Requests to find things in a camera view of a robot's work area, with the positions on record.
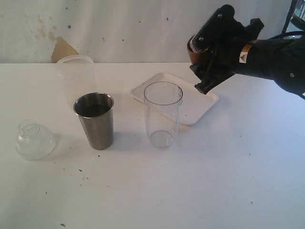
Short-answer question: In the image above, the stainless steel cup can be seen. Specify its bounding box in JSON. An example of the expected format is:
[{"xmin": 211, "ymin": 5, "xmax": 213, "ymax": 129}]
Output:
[{"xmin": 73, "ymin": 92, "xmax": 114, "ymax": 150}]

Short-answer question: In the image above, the white rectangular tray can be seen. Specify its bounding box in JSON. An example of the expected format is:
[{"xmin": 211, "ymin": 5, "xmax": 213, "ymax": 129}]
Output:
[{"xmin": 131, "ymin": 73, "xmax": 219, "ymax": 125}]

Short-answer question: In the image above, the brown wooden cup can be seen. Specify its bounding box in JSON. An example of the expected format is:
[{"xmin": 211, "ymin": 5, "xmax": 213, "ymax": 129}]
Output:
[{"xmin": 187, "ymin": 37, "xmax": 213, "ymax": 65}]

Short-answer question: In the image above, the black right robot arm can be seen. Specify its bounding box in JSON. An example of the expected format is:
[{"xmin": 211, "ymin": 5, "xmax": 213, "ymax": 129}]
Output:
[{"xmin": 187, "ymin": 4, "xmax": 305, "ymax": 98}]

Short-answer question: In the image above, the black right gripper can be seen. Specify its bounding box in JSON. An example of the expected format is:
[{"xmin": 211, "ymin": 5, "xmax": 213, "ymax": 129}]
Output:
[{"xmin": 190, "ymin": 4, "xmax": 264, "ymax": 94}]

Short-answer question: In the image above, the clear dome lid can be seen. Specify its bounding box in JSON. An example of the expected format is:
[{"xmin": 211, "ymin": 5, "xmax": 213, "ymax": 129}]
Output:
[{"xmin": 15, "ymin": 119, "xmax": 56, "ymax": 161}]

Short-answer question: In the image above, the clear drinking glass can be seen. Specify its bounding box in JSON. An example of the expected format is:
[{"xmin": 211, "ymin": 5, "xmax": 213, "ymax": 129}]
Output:
[{"xmin": 143, "ymin": 81, "xmax": 183, "ymax": 148}]

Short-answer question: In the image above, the translucent plastic container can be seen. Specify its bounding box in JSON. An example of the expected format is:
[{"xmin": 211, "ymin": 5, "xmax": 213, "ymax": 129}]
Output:
[{"xmin": 56, "ymin": 55, "xmax": 97, "ymax": 109}]

